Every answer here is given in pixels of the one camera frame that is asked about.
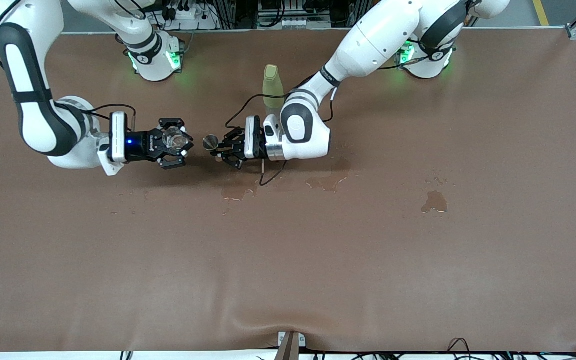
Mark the clear glass measuring beaker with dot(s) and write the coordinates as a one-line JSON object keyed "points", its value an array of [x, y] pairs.
{"points": [[174, 140]]}

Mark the yellow-green water bottle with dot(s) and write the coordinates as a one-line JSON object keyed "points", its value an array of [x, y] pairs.
{"points": [[271, 85]]}

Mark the brown liquid puddle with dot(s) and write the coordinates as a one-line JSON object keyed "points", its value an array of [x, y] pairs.
{"points": [[240, 192], [434, 202], [330, 182]]}

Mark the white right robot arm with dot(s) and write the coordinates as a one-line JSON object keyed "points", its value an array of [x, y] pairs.
{"points": [[68, 157]]}

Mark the brown table mat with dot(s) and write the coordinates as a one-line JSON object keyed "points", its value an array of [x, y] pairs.
{"points": [[288, 260]]}

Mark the grey mounting bracket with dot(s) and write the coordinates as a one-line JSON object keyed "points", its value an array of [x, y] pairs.
{"points": [[290, 346]]}

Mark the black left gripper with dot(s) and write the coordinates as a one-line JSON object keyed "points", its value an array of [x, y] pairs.
{"points": [[238, 144]]}

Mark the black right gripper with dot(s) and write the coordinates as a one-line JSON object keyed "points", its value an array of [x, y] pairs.
{"points": [[143, 145]]}

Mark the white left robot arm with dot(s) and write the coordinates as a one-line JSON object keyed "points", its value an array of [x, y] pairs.
{"points": [[383, 35]]}

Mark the white power strip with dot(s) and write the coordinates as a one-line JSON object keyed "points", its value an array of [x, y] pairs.
{"points": [[288, 22], [188, 15]]}

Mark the steel double jigger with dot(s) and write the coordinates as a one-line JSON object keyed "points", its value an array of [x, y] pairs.
{"points": [[210, 142]]}

